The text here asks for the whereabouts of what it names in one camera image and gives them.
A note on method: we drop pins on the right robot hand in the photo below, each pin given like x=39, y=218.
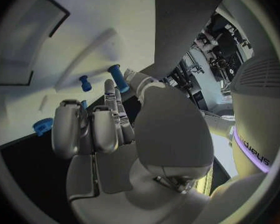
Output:
x=170, y=134

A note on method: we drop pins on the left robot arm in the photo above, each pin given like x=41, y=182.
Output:
x=184, y=31

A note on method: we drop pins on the long blue cylinder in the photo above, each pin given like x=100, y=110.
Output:
x=118, y=78

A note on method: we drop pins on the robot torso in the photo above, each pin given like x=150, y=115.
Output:
x=256, y=106

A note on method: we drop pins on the small blue plug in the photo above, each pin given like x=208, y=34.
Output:
x=84, y=104

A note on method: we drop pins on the blue peg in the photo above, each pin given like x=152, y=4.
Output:
x=85, y=83

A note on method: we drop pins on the blue gear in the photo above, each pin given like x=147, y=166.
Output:
x=42, y=126

